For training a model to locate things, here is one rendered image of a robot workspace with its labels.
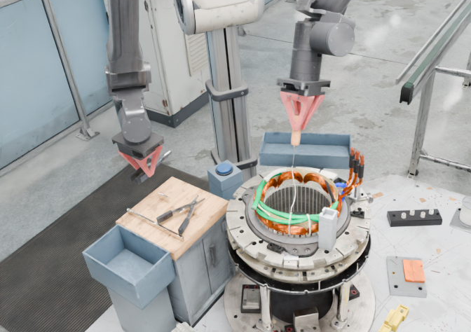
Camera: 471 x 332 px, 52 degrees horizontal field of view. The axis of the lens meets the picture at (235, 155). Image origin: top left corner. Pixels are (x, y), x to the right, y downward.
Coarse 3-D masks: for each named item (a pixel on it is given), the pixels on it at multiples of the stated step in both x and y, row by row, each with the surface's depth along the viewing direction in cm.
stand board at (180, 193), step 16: (160, 192) 123; (176, 192) 122; (192, 192) 122; (144, 208) 118; (160, 208) 118; (176, 208) 117; (208, 208) 116; (224, 208) 117; (128, 224) 114; (144, 224) 114; (160, 224) 113; (176, 224) 113; (192, 224) 112; (208, 224) 113; (160, 240) 109; (176, 240) 109; (192, 240) 110; (176, 256) 107
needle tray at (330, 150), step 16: (272, 144) 143; (288, 144) 142; (304, 144) 141; (320, 144) 140; (336, 144) 139; (272, 160) 134; (288, 160) 133; (304, 160) 132; (320, 160) 131; (336, 160) 130
